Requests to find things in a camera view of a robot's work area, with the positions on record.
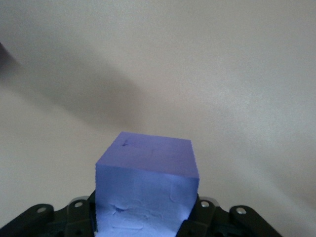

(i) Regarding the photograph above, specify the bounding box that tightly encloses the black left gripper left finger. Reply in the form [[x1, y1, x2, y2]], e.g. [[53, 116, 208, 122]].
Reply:
[[0, 192, 98, 237]]

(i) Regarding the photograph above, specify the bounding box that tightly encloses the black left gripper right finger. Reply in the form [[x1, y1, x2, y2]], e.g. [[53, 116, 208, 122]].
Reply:
[[177, 195, 282, 237]]

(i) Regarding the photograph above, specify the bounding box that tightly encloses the large table cover mat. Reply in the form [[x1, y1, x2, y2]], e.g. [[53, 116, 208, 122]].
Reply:
[[0, 0, 316, 237]]

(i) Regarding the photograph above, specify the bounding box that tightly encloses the purple foam cube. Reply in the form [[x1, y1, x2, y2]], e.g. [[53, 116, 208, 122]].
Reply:
[[94, 131, 200, 237]]

